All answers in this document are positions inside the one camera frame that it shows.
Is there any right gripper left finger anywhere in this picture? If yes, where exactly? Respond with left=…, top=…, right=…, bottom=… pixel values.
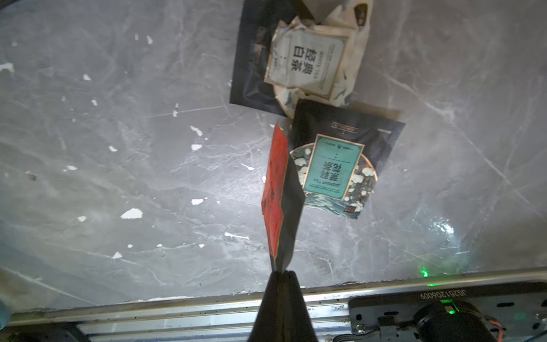
left=248, top=272, right=283, bottom=342

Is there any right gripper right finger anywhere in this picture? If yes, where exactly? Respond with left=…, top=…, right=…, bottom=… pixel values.
left=281, top=271, right=318, bottom=342

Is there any teal jasmine tea bag packet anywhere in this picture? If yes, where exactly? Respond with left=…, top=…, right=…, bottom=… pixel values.
left=289, top=100, right=405, bottom=219

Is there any white tea bag packet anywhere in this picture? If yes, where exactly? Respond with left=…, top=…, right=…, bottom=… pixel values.
left=229, top=0, right=375, bottom=120

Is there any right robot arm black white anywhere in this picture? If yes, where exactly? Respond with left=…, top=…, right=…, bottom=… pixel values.
left=248, top=272, right=546, bottom=341

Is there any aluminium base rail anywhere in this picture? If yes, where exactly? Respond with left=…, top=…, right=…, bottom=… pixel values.
left=1, top=268, right=546, bottom=341

